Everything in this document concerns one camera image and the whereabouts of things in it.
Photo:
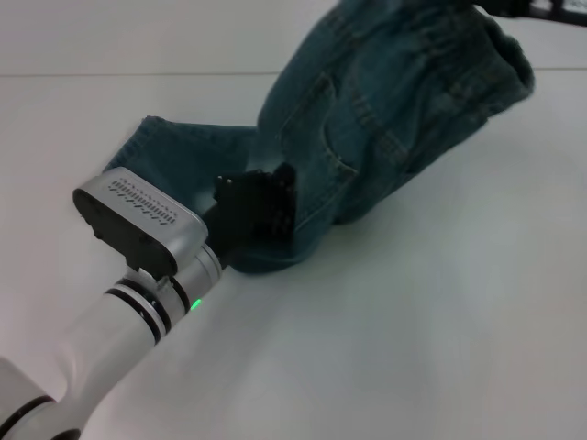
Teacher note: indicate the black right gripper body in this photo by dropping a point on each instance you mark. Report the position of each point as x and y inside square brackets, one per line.
[513, 7]

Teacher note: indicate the blue washed denim shorts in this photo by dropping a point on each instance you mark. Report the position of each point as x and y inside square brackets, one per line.
[390, 114]

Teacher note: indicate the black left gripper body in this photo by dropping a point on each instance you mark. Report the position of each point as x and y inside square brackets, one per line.
[243, 215]

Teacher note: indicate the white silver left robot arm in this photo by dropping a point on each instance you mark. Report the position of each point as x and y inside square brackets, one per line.
[105, 339]

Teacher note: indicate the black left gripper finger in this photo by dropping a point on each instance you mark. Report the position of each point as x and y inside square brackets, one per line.
[283, 206]

